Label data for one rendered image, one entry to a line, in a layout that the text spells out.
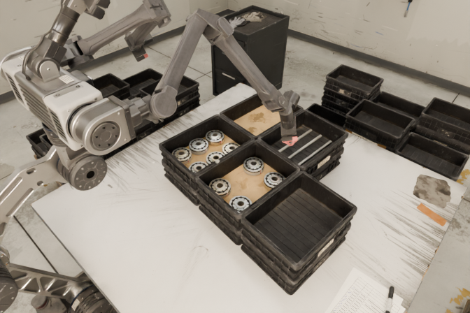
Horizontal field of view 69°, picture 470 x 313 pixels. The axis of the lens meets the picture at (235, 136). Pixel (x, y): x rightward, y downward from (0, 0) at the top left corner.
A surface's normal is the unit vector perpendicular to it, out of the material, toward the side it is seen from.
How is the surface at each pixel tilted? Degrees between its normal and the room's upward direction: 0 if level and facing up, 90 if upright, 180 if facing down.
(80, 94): 0
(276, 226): 0
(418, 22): 90
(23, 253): 0
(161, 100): 54
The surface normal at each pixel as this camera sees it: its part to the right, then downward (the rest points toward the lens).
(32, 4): 0.75, 0.43
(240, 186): 0.00, -0.77
